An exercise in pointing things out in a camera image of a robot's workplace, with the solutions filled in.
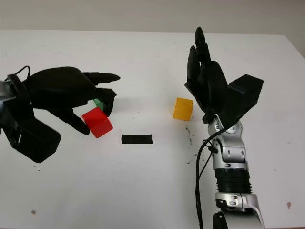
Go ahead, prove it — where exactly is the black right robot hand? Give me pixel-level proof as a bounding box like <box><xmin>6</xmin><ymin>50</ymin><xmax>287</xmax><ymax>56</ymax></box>
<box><xmin>184</xmin><ymin>26</ymin><xmax>228</xmax><ymax>124</ymax></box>

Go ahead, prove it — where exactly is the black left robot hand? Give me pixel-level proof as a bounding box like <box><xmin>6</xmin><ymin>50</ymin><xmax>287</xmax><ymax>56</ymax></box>
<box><xmin>22</xmin><ymin>66</ymin><xmax>122</xmax><ymax>136</ymax></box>

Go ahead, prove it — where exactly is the yellow wooden block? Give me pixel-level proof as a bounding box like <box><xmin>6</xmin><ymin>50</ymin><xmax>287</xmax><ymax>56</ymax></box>
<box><xmin>172</xmin><ymin>97</ymin><xmax>194</xmax><ymax>121</ymax></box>

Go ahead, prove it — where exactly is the green wooden block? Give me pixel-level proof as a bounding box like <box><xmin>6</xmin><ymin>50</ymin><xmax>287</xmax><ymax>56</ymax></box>
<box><xmin>92</xmin><ymin>98</ymin><xmax>107</xmax><ymax>112</ymax></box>

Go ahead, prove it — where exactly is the red wooden block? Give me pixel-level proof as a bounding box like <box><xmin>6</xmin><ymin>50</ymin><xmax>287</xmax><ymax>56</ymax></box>
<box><xmin>81</xmin><ymin>106</ymin><xmax>113</xmax><ymax>139</ymax></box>

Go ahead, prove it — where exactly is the black tape strip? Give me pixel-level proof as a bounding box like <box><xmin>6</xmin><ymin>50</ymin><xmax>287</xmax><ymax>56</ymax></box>
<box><xmin>121</xmin><ymin>134</ymin><xmax>153</xmax><ymax>145</ymax></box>

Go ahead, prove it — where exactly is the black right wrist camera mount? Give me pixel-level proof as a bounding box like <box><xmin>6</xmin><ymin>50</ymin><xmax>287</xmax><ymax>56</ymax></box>
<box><xmin>224</xmin><ymin>74</ymin><xmax>264</xmax><ymax>130</ymax></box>

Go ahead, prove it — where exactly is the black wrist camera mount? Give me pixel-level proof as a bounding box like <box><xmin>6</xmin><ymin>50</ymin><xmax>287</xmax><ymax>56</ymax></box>
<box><xmin>6</xmin><ymin>73</ymin><xmax>61</xmax><ymax>164</ymax></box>
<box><xmin>224</xmin><ymin>74</ymin><xmax>264</xmax><ymax>130</ymax></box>

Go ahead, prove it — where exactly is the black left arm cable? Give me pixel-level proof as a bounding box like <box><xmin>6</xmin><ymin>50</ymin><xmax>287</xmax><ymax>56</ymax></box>
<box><xmin>4</xmin><ymin>65</ymin><xmax>31</xmax><ymax>82</ymax></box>

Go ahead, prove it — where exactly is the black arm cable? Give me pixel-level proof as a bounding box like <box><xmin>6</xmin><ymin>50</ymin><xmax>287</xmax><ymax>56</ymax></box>
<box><xmin>194</xmin><ymin>135</ymin><xmax>229</xmax><ymax>229</ymax></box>
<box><xmin>4</xmin><ymin>65</ymin><xmax>31</xmax><ymax>82</ymax></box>

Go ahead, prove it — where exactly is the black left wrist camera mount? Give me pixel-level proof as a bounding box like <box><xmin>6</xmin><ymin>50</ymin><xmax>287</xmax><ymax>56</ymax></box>
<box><xmin>6</xmin><ymin>73</ymin><xmax>61</xmax><ymax>164</ymax></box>

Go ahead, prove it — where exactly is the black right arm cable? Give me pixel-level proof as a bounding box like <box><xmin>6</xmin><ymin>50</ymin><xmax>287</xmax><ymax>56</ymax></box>
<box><xmin>194</xmin><ymin>135</ymin><xmax>229</xmax><ymax>229</ymax></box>

